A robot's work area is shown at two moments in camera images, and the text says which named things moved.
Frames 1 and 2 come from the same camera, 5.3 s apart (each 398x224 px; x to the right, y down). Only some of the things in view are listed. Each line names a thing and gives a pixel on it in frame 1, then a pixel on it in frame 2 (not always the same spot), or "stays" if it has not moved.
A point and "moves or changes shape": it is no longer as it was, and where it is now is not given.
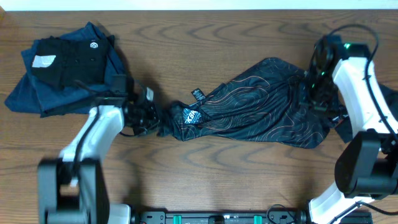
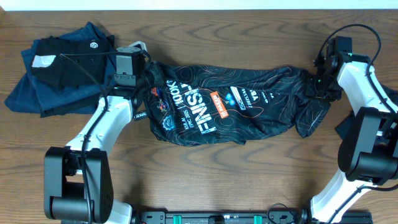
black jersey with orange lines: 265,106 moves or changes shape
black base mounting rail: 240,217 stays
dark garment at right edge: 343,129 stays
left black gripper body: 152,115 -> 152,74
